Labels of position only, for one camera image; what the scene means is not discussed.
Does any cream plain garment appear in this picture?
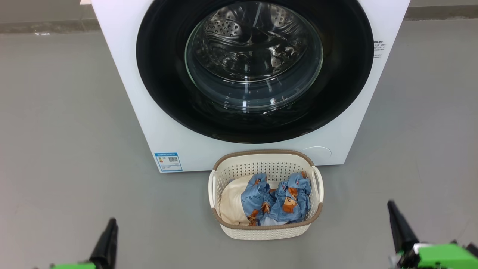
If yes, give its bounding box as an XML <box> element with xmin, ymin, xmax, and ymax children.
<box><xmin>219</xmin><ymin>176</ymin><xmax>258</xmax><ymax>226</ymax></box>

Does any blue energy label sticker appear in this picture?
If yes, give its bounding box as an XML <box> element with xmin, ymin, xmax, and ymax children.
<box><xmin>155</xmin><ymin>152</ymin><xmax>183</xmax><ymax>173</ymax></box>

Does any blue bear print garment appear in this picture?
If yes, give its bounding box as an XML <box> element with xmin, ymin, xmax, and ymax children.
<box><xmin>241</xmin><ymin>171</ymin><xmax>312</xmax><ymax>226</ymax></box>

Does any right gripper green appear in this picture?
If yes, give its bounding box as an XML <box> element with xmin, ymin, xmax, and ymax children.
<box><xmin>387</xmin><ymin>201</ymin><xmax>478</xmax><ymax>269</ymax></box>

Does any white front-load washing machine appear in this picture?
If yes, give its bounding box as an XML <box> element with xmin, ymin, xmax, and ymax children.
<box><xmin>91</xmin><ymin>0</ymin><xmax>411</xmax><ymax>173</ymax></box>

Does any round black glass washer door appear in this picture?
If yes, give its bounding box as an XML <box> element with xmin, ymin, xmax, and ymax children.
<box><xmin>136</xmin><ymin>0</ymin><xmax>375</xmax><ymax>144</ymax></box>

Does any printed text notice label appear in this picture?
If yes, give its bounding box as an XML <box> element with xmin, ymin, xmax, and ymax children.
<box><xmin>373</xmin><ymin>40</ymin><xmax>387</xmax><ymax>59</ymax></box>

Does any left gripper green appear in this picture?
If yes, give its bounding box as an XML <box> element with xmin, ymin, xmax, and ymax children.
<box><xmin>50</xmin><ymin>218</ymin><xmax>118</xmax><ymax>269</ymax></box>

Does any cream plastic laundry basket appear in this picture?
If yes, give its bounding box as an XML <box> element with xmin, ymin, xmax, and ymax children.
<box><xmin>208</xmin><ymin>150</ymin><xmax>324</xmax><ymax>240</ymax></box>

